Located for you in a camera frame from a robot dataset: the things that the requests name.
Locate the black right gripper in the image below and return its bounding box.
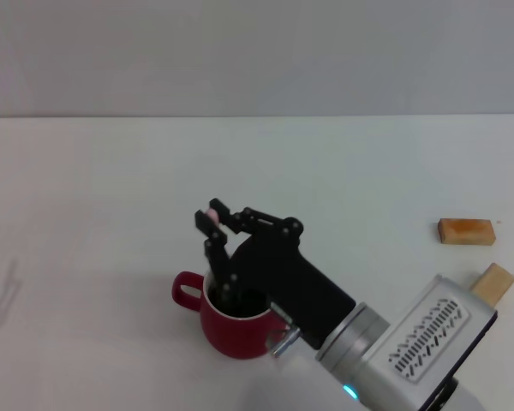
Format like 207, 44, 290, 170
194, 197, 357, 350

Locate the red ceramic coffee cup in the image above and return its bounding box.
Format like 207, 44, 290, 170
171, 270, 290, 360

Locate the wooden block with orange stain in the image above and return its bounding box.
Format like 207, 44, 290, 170
437, 217, 497, 247

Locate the notched pale wooden block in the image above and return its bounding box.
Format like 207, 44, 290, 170
470, 263, 514, 309

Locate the silver metal cable connector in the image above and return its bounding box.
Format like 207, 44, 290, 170
266, 326, 302, 359

